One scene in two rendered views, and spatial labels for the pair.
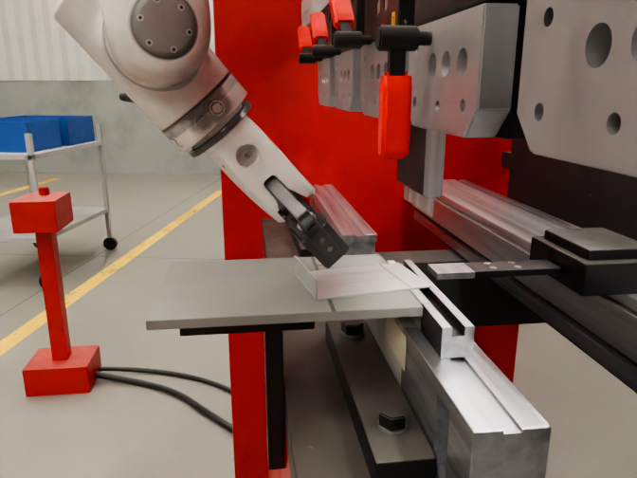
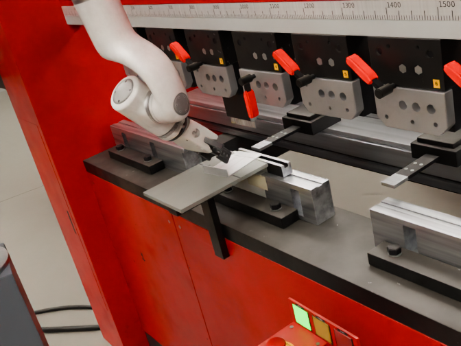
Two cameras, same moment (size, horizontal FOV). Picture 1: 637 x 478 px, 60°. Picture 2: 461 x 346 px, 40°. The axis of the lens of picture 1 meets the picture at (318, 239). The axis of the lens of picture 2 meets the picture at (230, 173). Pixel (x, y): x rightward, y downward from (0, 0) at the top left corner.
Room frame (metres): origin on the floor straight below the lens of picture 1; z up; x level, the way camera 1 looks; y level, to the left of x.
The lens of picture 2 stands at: (-0.77, 0.56, 1.62)
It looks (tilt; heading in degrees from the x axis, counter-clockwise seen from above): 23 degrees down; 336
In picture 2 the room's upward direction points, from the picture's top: 14 degrees counter-clockwise
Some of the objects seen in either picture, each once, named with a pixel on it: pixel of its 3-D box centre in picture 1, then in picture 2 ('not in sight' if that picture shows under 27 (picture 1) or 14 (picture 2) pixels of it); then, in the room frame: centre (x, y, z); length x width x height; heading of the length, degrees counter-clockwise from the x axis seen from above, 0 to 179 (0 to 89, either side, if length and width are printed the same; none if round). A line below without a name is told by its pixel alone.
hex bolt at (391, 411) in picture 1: (392, 417); (275, 205); (0.45, -0.07, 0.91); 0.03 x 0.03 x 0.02
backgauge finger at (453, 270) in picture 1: (538, 260); (291, 127); (0.62, -0.26, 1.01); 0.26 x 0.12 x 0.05; 97
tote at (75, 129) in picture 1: (46, 130); not in sight; (3.95, 1.90, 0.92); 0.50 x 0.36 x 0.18; 85
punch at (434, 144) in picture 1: (418, 163); (239, 108); (0.60, -0.11, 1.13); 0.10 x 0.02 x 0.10; 7
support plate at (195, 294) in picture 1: (282, 285); (205, 179); (0.58, 0.04, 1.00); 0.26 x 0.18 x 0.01; 97
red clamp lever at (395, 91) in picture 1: (402, 94); (251, 95); (0.43, -0.06, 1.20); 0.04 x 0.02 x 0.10; 97
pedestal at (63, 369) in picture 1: (53, 290); not in sight; (2.11, 1.07, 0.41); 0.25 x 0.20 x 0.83; 97
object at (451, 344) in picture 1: (423, 301); (261, 161); (0.56, -0.11, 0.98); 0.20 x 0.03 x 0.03; 7
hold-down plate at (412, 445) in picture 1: (368, 384); (252, 204); (0.55, -0.06, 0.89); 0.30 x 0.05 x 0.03; 7
